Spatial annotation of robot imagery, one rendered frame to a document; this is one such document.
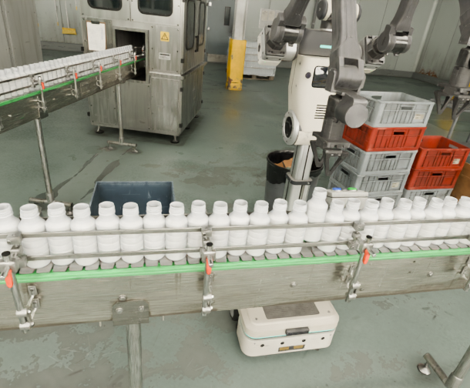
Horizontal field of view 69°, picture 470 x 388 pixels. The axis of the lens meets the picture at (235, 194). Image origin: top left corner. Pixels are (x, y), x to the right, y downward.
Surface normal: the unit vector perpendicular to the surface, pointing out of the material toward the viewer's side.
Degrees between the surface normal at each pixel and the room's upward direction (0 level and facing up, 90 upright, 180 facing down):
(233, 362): 0
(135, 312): 90
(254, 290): 90
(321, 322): 31
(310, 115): 90
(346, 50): 57
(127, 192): 90
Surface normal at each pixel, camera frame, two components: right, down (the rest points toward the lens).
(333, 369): 0.10, -0.88
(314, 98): 0.21, 0.47
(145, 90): -0.10, 0.45
